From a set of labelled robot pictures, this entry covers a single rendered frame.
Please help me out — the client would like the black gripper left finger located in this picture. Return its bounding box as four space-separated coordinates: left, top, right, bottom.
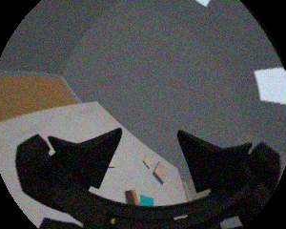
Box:
48 127 123 190

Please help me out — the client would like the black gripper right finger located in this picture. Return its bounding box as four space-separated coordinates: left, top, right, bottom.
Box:
177 130 253 194

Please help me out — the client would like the tan flat rectangular block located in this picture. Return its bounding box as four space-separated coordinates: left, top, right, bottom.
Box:
153 161 167 183

